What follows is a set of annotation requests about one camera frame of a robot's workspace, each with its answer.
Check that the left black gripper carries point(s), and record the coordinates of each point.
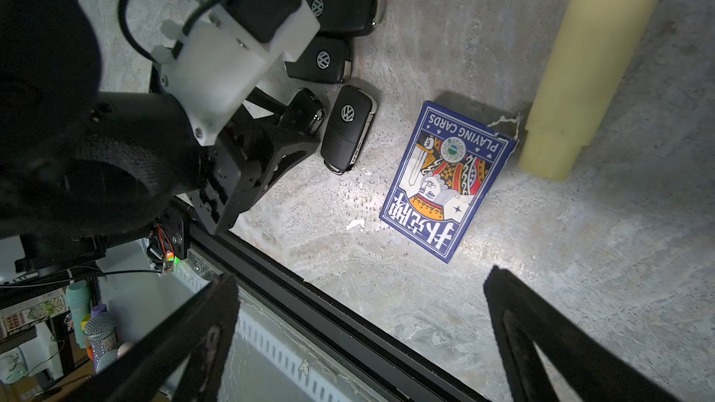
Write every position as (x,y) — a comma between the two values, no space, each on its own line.
(248,159)

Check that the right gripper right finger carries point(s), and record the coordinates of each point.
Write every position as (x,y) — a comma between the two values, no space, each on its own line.
(525,324)

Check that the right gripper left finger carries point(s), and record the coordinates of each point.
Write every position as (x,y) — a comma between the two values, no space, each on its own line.
(199,334)

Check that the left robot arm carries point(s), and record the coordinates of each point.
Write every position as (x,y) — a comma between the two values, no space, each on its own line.
(81,167)

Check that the black VW car key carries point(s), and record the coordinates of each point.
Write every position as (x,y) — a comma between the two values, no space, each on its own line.
(347,128)

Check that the black car key lower middle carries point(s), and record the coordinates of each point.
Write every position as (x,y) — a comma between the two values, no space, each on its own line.
(326,60)

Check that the blue playing cards box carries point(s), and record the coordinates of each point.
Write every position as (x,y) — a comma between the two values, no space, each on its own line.
(448,168)

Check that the cream foam roller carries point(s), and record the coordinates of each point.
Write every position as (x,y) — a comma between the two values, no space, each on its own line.
(595,44)

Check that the white perforated cable duct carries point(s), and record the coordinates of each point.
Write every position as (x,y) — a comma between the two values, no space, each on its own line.
(270,361)

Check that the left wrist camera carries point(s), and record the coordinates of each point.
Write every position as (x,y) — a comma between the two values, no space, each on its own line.
(222,51)

